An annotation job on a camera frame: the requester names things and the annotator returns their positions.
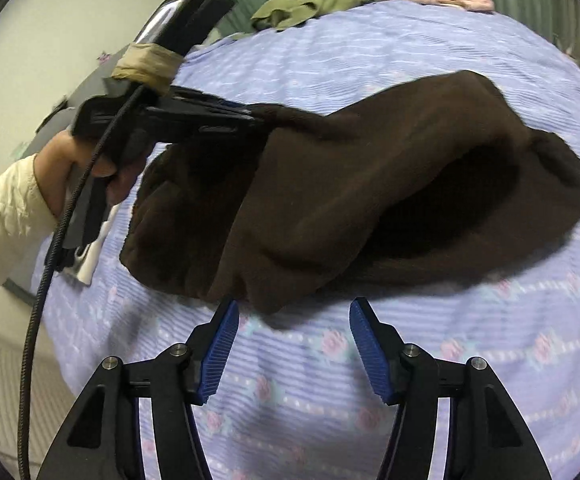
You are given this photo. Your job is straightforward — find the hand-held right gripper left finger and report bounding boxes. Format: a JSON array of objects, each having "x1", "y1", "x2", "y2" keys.
[{"x1": 35, "y1": 299, "x2": 241, "y2": 480}]

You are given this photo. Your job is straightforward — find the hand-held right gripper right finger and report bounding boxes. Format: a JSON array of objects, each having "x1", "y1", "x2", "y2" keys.
[{"x1": 349, "y1": 297, "x2": 553, "y2": 480}]

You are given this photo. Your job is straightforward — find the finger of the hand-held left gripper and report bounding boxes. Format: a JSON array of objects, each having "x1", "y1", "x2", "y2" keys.
[
  {"x1": 145, "y1": 106, "x2": 268, "y2": 145},
  {"x1": 169, "y1": 86, "x2": 259, "y2": 115}
]

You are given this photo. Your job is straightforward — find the brown pants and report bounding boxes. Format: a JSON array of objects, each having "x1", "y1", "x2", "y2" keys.
[{"x1": 119, "y1": 70, "x2": 580, "y2": 317}]

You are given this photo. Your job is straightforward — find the person's left forearm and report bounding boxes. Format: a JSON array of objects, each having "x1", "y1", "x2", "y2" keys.
[{"x1": 0, "y1": 152, "x2": 63, "y2": 322}]

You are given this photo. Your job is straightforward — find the person's left hand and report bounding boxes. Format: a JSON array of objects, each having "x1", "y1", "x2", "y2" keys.
[{"x1": 37, "y1": 130, "x2": 147, "y2": 221}]

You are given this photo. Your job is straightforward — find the grey padded headboard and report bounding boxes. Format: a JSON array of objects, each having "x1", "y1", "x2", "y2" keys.
[{"x1": 22, "y1": 42, "x2": 138, "y2": 161}]

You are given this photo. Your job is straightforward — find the olive green garment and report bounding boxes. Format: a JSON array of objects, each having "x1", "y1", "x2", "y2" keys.
[{"x1": 250, "y1": 0, "x2": 378, "y2": 32}]

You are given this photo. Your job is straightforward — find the lilac floral bed sheet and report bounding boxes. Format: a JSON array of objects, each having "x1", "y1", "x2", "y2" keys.
[{"x1": 30, "y1": 0, "x2": 580, "y2": 480}]

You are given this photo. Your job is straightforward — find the black braided cable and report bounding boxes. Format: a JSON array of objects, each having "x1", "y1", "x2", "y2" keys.
[{"x1": 16, "y1": 85, "x2": 145, "y2": 480}]

